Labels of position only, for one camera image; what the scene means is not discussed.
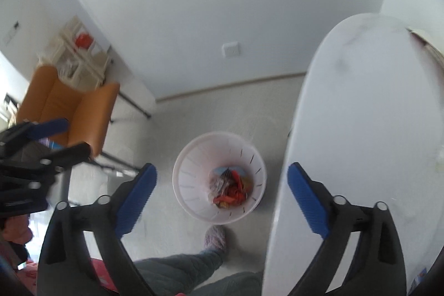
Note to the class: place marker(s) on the white plastic waste bin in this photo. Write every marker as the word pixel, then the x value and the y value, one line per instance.
pixel 194 178

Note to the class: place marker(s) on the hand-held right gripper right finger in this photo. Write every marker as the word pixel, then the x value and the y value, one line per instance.
pixel 307 202

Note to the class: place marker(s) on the stack of papers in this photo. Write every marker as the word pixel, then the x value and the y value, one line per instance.
pixel 428 43

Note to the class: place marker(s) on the white wall outlet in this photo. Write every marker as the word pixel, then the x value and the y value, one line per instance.
pixel 230 49

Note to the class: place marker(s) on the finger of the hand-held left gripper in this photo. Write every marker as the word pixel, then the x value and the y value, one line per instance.
pixel 69 155
pixel 48 129

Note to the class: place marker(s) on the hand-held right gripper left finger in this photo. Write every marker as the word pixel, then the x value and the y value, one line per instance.
pixel 137 202

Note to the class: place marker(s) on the person's leg grey trousers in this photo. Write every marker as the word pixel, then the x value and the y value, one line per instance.
pixel 232 284
pixel 180 264

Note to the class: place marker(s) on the shoe with plastic cover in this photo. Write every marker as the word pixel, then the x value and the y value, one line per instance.
pixel 215 237

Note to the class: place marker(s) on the pink cloth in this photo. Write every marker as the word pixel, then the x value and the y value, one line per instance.
pixel 104 275

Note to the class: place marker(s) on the red item on rack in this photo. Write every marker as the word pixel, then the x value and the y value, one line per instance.
pixel 84 40

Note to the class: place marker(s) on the orange leather chair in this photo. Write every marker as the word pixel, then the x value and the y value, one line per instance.
pixel 69 105

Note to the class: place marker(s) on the white shelf rack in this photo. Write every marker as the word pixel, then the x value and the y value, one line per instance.
pixel 79 60

